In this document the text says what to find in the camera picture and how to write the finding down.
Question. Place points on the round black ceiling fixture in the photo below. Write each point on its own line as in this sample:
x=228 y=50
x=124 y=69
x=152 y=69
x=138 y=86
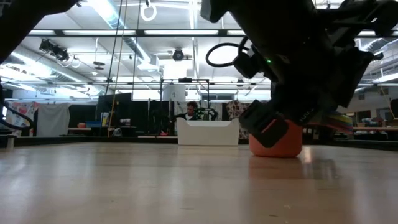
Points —
x=178 y=55

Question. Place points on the white plastic basket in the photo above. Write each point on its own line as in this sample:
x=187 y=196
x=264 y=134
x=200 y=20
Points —
x=206 y=133

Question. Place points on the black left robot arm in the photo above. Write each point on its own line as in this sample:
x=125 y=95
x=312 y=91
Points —
x=21 y=21

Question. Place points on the small black spotlight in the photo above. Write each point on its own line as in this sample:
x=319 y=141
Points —
x=378 y=56

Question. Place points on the blue storage bin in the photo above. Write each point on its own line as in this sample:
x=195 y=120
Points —
x=93 y=124

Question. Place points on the black metal table frame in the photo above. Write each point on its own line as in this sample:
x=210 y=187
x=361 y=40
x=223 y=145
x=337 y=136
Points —
x=93 y=140

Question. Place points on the black track spotlights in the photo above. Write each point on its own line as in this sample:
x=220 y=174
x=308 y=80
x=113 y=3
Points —
x=60 y=54

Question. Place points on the black background rig frame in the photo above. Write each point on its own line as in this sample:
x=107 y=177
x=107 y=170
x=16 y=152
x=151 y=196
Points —
x=185 y=80

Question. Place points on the floral cloth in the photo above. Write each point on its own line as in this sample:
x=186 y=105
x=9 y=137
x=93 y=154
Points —
x=23 y=110

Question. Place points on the teal measuring cup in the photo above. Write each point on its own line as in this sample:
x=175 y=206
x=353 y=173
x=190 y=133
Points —
x=343 y=122

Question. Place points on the orange measuring cup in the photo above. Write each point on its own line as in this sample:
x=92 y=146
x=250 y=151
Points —
x=286 y=146

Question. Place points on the silver air duct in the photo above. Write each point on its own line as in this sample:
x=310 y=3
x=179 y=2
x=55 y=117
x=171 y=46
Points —
x=46 y=73

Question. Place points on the wooden background table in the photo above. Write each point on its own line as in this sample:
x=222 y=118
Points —
x=373 y=128

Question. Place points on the grey cloth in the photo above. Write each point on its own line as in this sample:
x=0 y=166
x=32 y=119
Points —
x=53 y=119

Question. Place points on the black partition panel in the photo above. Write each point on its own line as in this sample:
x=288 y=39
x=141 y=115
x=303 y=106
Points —
x=122 y=105

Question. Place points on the black background monitor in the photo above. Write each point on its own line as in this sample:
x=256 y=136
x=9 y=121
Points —
x=395 y=109

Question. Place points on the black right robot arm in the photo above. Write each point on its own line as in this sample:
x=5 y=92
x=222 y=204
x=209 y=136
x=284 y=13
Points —
x=373 y=15

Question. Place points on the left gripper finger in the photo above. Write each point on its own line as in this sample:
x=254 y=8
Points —
x=264 y=127

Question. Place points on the person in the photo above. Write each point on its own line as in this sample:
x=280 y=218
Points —
x=190 y=112

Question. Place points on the black overhead light bar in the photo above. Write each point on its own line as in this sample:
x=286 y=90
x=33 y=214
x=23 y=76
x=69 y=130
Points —
x=155 y=32

